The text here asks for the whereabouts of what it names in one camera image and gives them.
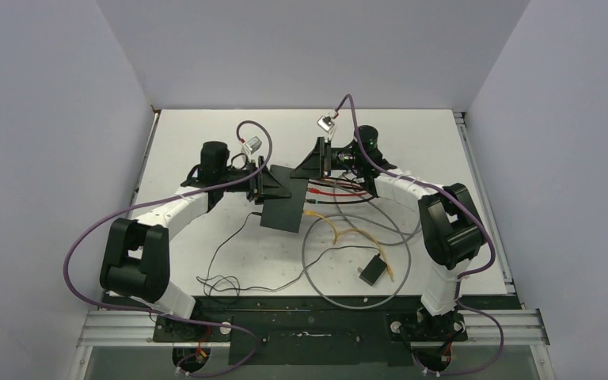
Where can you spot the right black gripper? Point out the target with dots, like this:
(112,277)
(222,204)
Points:
(318,165)

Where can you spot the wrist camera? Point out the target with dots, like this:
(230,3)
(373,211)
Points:
(327,122)
(250,146)

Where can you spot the aluminium front rail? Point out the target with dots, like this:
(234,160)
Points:
(136,329)

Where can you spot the black network switch box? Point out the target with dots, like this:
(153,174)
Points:
(285,213)

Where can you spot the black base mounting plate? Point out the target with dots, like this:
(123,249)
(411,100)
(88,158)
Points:
(299,330)

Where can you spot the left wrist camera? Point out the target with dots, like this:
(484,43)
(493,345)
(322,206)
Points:
(250,146)

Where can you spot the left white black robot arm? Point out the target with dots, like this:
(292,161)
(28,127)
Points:
(136,260)

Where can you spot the black power adapter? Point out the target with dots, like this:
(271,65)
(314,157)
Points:
(371,273)

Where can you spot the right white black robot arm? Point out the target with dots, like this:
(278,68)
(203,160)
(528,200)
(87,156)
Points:
(452,231)

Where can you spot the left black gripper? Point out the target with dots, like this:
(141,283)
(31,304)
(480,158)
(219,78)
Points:
(263,184)

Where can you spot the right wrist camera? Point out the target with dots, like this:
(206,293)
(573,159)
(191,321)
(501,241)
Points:
(327,122)

